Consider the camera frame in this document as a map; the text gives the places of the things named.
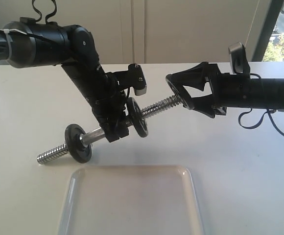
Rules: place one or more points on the chrome dumbbell bar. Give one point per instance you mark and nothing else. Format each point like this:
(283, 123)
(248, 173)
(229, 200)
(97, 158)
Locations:
(99, 134)

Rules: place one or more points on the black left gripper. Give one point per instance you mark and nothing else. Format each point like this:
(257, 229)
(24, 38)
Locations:
(107, 100)

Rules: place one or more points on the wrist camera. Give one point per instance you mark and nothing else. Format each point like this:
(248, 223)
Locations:
(132, 78)
(238, 59)

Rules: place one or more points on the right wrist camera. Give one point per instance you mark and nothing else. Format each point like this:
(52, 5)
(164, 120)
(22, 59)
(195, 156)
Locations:
(238, 59)

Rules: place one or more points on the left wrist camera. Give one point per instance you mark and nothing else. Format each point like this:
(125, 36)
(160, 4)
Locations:
(132, 78)

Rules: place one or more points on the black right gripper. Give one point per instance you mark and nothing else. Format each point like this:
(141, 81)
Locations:
(225, 88)

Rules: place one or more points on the white zip tie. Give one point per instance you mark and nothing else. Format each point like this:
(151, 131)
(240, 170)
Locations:
(7, 33)

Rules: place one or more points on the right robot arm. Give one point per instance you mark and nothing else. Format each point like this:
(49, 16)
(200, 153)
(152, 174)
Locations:
(205, 89)

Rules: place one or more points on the white rectangular tray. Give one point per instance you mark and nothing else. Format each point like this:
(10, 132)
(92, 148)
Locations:
(131, 200)

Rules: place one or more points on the black weight plate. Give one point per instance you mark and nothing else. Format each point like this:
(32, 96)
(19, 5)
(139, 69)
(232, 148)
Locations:
(80, 152)
(179, 90)
(135, 116)

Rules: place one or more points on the black window frame post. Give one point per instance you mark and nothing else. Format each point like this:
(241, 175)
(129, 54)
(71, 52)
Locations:
(266, 30)

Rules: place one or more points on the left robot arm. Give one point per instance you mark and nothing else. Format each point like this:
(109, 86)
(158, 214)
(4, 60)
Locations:
(26, 44)

